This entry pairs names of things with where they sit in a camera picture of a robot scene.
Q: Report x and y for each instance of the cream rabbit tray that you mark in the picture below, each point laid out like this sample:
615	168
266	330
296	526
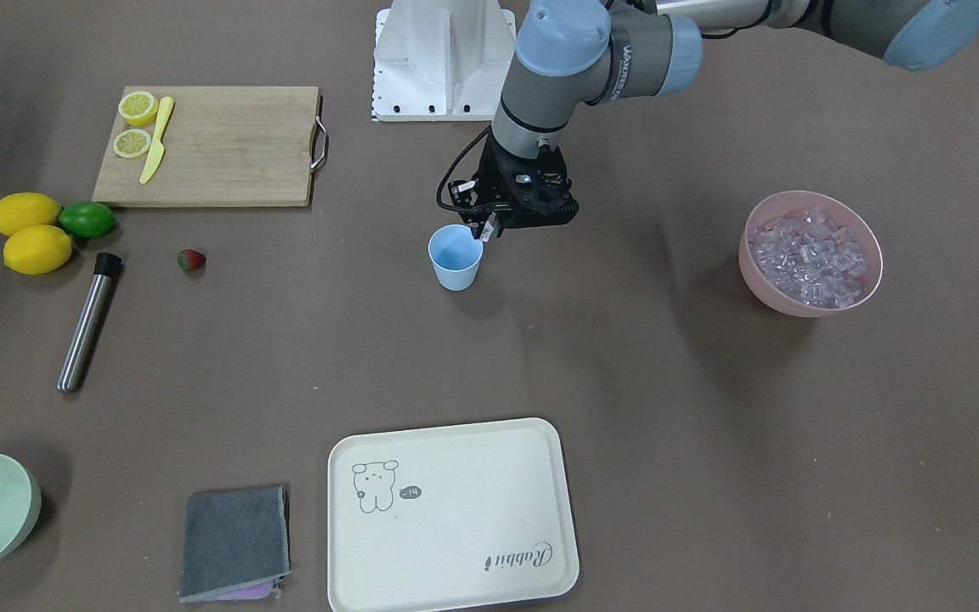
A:
450	518

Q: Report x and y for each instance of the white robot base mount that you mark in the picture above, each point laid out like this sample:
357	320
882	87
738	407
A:
441	60

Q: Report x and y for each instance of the upper yellow lemon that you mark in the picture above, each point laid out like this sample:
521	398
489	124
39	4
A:
21	210

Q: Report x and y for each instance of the red strawberry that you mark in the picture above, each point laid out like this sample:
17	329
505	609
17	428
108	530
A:
191	261

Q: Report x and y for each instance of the green lime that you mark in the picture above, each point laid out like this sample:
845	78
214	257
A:
87	219

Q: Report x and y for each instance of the lemon slice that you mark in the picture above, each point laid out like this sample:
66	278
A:
132	143
138	108

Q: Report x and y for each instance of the lower lemon slice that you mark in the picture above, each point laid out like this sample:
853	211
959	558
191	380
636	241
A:
132	143

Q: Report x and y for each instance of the upper lemon slice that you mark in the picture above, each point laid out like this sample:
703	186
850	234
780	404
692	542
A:
138	108

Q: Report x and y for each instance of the grey folded cloth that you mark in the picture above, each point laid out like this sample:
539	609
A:
236	545

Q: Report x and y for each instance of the yellow plastic knife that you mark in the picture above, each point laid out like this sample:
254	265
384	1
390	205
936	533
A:
157	150

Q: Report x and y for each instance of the steel muddler black tip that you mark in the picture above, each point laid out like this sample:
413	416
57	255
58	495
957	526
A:
107	269

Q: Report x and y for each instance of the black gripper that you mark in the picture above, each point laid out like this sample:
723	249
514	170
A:
492	173

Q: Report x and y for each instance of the light blue cup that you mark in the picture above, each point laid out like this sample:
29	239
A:
455	256

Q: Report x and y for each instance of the lower yellow lemon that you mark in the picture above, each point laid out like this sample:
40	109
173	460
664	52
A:
37	249

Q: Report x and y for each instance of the pink bowl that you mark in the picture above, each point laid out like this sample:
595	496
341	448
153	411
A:
788	204

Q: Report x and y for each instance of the clear ice cubes pile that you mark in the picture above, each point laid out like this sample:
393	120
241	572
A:
810	259

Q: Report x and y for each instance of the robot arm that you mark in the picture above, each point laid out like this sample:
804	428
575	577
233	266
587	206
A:
569	53

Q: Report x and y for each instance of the bamboo cutting board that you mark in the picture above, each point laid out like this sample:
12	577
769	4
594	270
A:
226	146

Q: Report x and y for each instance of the yellow lemon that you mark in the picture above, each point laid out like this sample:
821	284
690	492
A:
37	249
21	210

